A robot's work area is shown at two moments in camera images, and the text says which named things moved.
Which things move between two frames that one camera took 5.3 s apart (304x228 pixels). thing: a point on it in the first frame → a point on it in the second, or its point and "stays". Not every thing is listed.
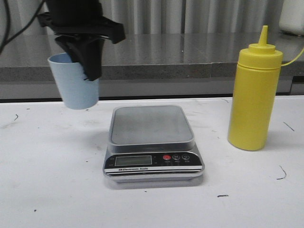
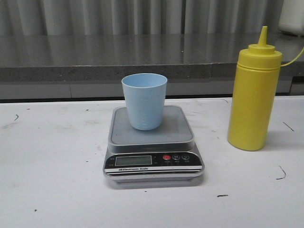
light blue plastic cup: [77, 92] → [145, 94]
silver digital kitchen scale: [152, 144] stays
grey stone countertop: [153, 56] stays
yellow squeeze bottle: [255, 89] stays
